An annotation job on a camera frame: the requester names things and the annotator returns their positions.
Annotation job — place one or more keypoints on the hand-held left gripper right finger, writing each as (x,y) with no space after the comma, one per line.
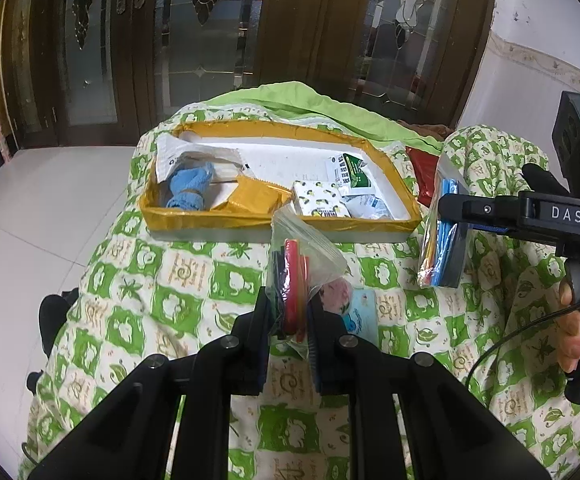
(317,355)

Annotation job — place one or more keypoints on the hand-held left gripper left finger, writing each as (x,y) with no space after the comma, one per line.
(262,355)

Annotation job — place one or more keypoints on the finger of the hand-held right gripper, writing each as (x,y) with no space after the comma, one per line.
(470,207)

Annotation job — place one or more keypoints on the zip bag coloured tubes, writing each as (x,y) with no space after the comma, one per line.
(442,255)

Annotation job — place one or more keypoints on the zip bag black red tubes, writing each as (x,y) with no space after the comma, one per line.
(295,280)

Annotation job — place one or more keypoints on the white desiccant packet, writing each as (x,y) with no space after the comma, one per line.
(356,206)
(381,208)

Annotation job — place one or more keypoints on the green white sachet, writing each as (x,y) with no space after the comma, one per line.
(355,170)

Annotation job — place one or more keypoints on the yellow taped cardboard tray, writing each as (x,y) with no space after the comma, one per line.
(209,220)

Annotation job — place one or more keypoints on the yellow packet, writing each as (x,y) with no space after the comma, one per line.
(255,195)

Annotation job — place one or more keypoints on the blue fuzzy sock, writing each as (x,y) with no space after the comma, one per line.
(187,185)

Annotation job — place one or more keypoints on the red packet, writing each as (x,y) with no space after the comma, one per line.
(422,175)

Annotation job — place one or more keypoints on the light blue packet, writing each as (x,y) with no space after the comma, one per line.
(362,312)

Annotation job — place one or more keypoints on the pink fuzzy sock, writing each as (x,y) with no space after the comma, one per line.
(335,295)

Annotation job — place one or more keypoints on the green printed blanket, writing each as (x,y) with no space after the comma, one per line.
(194,280)

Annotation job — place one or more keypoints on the dotted print tissue pack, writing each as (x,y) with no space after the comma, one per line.
(320,200)

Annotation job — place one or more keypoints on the black object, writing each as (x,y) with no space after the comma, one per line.
(52,320)

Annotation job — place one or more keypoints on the white plastic bag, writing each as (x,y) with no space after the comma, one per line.
(179,152)

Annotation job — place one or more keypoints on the wooden glass-panel doors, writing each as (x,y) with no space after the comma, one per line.
(295,35)

